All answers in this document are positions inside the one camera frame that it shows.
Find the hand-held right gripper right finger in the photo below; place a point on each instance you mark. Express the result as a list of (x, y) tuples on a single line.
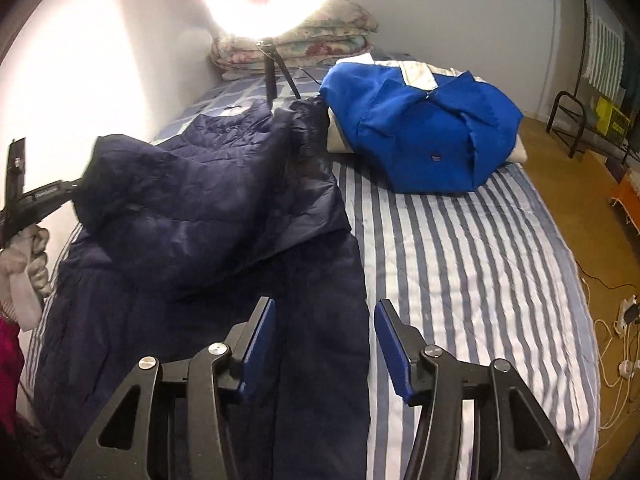
[(392, 350)]

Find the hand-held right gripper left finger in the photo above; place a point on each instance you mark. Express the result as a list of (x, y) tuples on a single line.
[(260, 345)]

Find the navy down jacket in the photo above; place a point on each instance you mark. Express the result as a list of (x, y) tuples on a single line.
[(200, 210)]

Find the black clothes rack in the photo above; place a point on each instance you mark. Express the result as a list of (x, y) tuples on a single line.
[(580, 132)]

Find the dark hanging clothes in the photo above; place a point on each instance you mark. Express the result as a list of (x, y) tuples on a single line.
[(631, 75)]

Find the person's left hand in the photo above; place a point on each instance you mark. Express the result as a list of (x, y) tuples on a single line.
[(22, 265)]

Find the striped bed sheet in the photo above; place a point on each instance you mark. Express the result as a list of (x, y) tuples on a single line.
[(475, 285)]

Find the blue checked bed sheet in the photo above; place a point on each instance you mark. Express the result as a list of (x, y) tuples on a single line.
[(220, 95)]

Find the blue and white jacket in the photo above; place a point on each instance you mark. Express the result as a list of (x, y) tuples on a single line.
[(425, 125)]

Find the white power strip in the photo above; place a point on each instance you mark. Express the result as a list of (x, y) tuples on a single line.
[(627, 312)]

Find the dark cloth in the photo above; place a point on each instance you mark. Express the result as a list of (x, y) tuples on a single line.
[(30, 445)]

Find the black tripod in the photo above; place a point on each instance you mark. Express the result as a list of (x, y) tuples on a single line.
[(272, 80)]

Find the low orange table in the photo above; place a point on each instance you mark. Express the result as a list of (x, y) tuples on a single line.
[(627, 205)]

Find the folded floral quilt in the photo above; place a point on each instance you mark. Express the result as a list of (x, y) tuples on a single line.
[(325, 35)]

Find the yellow box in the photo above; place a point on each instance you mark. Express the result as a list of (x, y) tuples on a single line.
[(612, 120)]

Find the striped hanging towel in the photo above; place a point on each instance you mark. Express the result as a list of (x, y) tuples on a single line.
[(607, 50)]

